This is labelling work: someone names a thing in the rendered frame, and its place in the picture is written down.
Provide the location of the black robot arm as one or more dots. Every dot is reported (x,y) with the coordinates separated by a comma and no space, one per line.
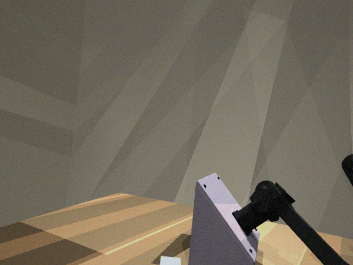
(270,201)

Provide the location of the blue board with corner holes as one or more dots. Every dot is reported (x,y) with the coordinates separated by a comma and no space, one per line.
(165,260)

